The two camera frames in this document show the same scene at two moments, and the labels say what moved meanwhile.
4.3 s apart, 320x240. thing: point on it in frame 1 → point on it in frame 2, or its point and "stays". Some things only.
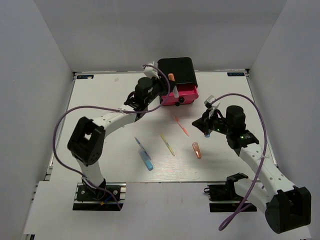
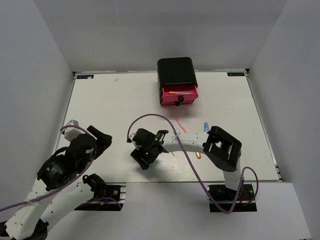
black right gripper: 204,123 → 138,154
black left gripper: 163,83 → 104,141
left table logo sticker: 85,76 stays
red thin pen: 181,125 stays
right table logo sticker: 235,74 stays
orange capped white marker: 171,77 → 179,93
